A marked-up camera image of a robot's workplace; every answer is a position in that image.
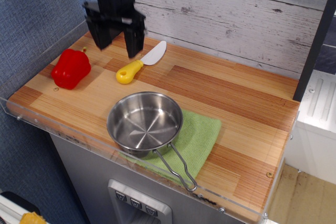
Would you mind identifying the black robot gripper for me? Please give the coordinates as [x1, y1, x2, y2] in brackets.
[83, 0, 145, 58]

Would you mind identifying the yellow handled toy knife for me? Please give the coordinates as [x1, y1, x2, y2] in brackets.
[116, 41, 167, 84]

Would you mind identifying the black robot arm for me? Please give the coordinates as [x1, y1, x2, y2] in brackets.
[83, 0, 145, 58]

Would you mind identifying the red toy bell pepper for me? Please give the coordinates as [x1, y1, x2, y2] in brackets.
[51, 47, 91, 90]

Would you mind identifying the stainless steel pan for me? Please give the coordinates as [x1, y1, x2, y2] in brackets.
[106, 91, 198, 192]

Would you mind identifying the clear acrylic guard panel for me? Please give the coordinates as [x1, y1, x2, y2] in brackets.
[1, 7, 299, 223]

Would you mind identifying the green microfiber cloth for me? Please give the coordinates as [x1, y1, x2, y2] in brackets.
[122, 110, 222, 184]

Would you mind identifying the grey toy cabinet front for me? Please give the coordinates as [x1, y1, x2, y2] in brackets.
[51, 135, 240, 223]

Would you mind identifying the silver dispenser button panel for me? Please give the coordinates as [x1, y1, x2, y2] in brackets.
[108, 179, 173, 223]

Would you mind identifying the yellow and black object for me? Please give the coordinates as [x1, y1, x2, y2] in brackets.
[1, 191, 48, 223]

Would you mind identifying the white ridged side counter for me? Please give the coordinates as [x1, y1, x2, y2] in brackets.
[285, 70, 335, 184]

